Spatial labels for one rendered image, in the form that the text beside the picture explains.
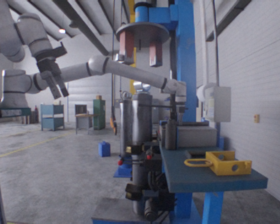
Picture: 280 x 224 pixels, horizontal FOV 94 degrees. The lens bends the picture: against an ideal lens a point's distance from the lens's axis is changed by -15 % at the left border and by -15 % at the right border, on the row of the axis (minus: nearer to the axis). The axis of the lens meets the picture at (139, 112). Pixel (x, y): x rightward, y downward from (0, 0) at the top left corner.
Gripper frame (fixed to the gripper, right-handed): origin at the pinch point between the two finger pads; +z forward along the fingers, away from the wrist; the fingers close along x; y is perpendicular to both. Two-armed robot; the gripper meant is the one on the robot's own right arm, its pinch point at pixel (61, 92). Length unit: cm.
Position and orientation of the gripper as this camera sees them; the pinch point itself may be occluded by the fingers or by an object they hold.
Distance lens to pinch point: 68.3
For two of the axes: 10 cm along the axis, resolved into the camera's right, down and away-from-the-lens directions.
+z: 3.7, 9.0, 2.3
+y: -9.0, 4.1, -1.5
